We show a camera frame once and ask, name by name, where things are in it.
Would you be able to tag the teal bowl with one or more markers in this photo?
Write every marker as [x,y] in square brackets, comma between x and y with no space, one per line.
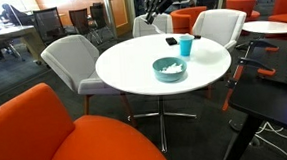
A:
[165,77]

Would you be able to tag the grey upholstered armchair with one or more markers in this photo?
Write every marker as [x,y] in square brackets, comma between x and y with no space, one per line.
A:
[166,23]
[220,25]
[72,61]

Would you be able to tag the orange upholstered armchair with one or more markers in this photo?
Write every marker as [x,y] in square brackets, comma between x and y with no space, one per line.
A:
[242,5]
[183,19]
[286,9]
[87,147]

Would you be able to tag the orange wooden door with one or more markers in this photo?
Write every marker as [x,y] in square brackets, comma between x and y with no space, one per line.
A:
[119,11]

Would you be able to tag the blue plastic cup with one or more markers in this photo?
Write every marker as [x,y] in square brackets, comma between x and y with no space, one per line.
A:
[186,47]

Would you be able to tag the dark mesh chair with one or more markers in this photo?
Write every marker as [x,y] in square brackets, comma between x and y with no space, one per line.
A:
[98,14]

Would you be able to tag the white crumbled pieces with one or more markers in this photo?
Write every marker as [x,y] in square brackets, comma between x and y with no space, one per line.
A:
[172,68]

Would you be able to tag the brown mesh chair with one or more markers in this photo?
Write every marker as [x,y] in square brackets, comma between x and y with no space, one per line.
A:
[79,20]

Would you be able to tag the black mesh office chair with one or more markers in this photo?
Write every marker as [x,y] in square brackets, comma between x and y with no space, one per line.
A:
[48,24]

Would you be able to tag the black orange bar clamp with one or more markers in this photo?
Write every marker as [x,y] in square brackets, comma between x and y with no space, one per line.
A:
[260,44]
[252,62]

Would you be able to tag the small white round table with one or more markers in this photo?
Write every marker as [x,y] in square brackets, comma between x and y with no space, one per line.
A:
[269,27]

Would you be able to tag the black high-back office chair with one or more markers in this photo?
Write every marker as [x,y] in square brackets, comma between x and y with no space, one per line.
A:
[16,14]

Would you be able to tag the black round floor plate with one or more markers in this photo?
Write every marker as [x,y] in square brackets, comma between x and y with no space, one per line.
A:
[237,125]

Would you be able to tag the black workbench table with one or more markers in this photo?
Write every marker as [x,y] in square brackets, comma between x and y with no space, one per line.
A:
[268,99]

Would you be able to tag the light wooden desk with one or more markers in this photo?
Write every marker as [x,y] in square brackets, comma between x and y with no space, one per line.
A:
[7,33]

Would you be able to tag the chrome table pedestal base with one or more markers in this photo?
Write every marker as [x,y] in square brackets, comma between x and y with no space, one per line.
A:
[161,122]

